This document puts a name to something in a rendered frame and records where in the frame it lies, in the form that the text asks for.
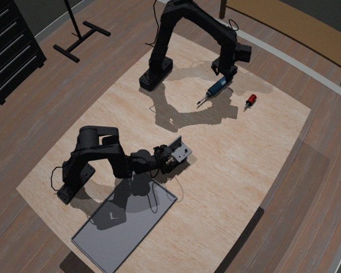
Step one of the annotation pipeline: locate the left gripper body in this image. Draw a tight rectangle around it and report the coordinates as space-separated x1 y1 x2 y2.
212 53 238 79

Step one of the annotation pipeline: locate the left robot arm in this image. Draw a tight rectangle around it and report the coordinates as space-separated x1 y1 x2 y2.
139 0 252 86

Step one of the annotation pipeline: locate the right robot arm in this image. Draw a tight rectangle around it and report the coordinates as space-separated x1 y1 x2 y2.
57 126 151 204

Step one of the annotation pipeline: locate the dark blue electric screwdriver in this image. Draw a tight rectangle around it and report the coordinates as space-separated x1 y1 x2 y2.
200 76 227 102

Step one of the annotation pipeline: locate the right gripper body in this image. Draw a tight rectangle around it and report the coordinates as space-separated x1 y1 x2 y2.
149 149 171 174

